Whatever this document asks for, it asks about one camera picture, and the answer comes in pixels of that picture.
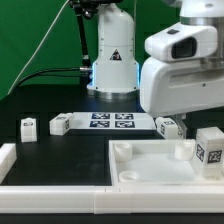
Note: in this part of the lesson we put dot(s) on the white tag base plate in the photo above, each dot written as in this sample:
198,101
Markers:
112,121

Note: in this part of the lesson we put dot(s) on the white front fence rail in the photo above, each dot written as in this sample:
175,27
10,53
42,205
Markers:
106,200

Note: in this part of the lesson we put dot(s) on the white left fence piece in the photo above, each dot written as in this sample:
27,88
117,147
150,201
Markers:
7,159

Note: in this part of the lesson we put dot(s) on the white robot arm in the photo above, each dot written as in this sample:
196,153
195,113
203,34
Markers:
115,71

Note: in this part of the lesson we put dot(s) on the white square tabletop part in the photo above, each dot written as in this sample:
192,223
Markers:
158,162

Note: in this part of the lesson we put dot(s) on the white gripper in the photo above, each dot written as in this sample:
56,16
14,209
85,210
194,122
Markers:
180,87

